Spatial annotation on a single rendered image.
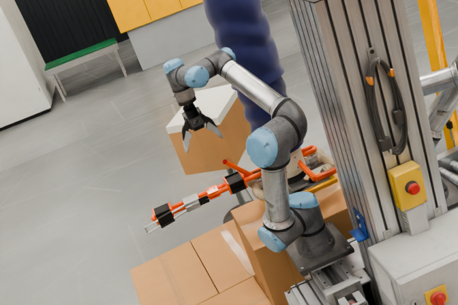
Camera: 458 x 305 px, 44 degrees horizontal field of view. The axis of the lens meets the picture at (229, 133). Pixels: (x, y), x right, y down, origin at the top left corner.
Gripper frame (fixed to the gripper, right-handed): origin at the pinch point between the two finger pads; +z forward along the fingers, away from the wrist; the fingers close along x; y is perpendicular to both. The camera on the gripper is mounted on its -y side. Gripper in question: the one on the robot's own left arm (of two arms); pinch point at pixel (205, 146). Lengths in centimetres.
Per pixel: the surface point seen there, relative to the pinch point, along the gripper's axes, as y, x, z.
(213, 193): 25.2, 2.7, 33.1
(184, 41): 762, -71, 131
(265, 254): 8, -8, 62
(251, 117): 22.8, -24.0, 5.3
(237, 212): 43, -5, 58
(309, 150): 27, -45, 33
